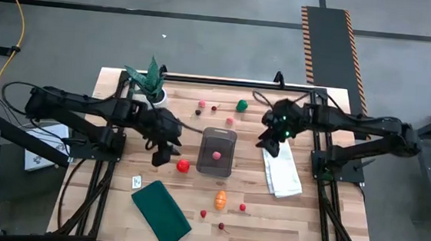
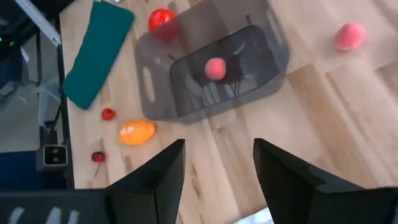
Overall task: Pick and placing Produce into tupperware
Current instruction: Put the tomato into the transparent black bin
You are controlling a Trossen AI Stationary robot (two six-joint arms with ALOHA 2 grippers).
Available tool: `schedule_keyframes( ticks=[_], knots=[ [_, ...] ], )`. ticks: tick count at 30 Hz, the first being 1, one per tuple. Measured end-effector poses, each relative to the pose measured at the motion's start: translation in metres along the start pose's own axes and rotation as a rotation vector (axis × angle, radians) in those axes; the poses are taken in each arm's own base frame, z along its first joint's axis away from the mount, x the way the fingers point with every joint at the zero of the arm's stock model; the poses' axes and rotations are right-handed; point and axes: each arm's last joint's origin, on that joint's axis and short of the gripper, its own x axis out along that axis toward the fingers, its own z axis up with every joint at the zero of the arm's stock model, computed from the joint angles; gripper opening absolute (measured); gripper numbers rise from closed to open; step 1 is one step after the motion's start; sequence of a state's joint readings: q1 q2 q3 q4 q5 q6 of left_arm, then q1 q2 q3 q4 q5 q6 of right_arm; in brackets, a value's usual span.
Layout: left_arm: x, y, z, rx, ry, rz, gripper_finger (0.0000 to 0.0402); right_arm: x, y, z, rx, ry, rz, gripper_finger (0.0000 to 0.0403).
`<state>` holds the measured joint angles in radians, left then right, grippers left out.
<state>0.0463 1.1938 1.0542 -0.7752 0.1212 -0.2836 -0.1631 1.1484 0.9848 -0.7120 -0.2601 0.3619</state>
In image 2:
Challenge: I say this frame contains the red toy tomato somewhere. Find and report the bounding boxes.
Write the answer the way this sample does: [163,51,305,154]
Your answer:
[147,8,181,43]

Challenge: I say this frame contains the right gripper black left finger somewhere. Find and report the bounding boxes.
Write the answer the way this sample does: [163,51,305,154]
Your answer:
[105,138,187,224]

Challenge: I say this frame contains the dark green folded cloth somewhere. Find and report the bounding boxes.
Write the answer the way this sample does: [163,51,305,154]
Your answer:
[61,0,136,110]

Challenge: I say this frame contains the red toy raspberry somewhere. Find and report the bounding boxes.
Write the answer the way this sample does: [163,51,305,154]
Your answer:
[101,108,117,121]

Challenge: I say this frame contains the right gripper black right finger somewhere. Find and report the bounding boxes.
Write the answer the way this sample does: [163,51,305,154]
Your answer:
[252,138,368,224]

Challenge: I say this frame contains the pink toy fruit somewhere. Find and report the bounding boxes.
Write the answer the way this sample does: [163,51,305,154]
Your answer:
[204,57,227,82]
[334,22,367,52]

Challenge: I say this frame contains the black aluminium table frame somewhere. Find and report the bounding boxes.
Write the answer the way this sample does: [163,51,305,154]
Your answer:
[34,15,76,190]

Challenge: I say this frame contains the orange toy pumpkin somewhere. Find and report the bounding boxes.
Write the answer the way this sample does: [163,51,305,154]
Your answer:
[118,119,157,146]

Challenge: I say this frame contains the translucent grey tupperware container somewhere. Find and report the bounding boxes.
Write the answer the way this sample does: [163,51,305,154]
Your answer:
[133,0,290,125]

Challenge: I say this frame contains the small grey table camera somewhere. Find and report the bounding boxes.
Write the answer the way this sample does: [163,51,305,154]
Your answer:
[36,121,69,172]

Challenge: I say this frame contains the silver aluminium bracket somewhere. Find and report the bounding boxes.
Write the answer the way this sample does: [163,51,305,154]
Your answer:
[14,0,62,47]

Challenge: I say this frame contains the white folded towel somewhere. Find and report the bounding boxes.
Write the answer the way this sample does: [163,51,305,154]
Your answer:
[233,207,275,224]

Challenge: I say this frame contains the dark red cherry with stem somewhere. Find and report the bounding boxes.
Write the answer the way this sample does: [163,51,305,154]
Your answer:
[91,151,107,180]

